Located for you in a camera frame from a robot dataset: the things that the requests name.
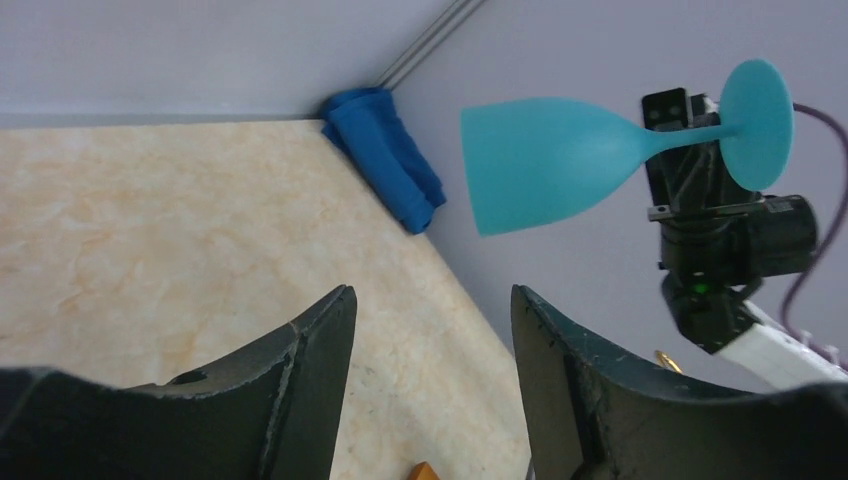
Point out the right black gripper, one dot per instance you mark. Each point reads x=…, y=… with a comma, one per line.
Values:
x=690, y=183

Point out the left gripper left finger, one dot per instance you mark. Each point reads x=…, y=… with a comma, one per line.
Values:
x=269, y=410

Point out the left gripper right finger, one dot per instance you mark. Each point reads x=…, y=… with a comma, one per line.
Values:
x=597, y=411

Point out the blue wine glass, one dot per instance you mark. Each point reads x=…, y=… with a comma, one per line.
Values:
x=536, y=161

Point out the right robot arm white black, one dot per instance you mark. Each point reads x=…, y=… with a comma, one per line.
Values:
x=734, y=261

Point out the orange wooden rack base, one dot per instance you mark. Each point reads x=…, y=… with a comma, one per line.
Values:
x=422, y=471

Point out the blue folded cloth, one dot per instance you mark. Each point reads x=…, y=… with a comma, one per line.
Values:
x=364, y=124

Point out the gold wire glass rack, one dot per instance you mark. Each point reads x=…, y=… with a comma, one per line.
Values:
x=666, y=362

